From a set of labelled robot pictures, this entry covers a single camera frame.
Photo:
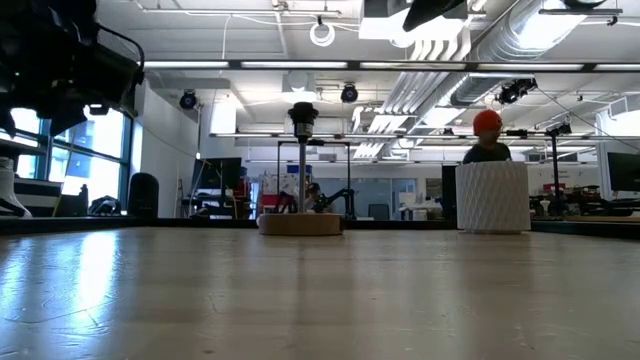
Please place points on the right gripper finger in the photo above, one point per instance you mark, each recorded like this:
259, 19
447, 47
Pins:
435, 12

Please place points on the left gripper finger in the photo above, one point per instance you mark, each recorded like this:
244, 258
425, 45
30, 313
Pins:
6, 120
67, 117

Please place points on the wooden-base lamp socket stand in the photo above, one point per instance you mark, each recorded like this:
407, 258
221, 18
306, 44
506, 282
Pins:
300, 225

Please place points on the small black robot arm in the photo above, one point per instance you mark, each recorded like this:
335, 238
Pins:
340, 197

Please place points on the white ceiling air unit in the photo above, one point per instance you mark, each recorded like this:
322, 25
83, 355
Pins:
390, 27

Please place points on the large window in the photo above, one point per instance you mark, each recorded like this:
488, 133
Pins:
100, 160

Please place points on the white-black stacked shelf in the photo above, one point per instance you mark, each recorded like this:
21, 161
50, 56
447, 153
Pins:
40, 192

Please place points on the black ceiling spotlight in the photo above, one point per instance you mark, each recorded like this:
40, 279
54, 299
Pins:
350, 93
188, 99

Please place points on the dark bag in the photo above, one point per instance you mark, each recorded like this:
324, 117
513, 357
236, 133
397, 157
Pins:
106, 205

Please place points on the black rounded bin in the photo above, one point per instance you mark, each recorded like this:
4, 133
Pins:
143, 195

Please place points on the person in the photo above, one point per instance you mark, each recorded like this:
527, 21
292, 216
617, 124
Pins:
487, 145
314, 197

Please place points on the black computer monitor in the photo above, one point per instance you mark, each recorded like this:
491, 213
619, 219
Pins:
217, 172
625, 172

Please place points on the long ceiling light bar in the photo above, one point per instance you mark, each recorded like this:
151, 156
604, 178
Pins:
290, 65

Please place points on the black cabinet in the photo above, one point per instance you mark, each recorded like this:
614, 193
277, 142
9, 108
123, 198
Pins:
449, 192

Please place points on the white textured cup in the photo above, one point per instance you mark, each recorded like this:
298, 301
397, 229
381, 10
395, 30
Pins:
492, 197

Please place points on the red-black robot rig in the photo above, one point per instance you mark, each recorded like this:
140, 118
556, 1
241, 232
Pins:
575, 200

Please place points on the silver ventilation duct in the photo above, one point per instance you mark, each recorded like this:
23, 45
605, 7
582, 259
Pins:
510, 35

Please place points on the black ceiling camera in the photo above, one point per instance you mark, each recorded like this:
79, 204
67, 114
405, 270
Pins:
515, 91

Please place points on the black aluminium table frame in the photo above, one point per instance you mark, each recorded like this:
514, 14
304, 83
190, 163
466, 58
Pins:
150, 223

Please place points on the black camera stand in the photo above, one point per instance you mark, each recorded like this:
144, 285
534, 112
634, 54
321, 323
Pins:
555, 170

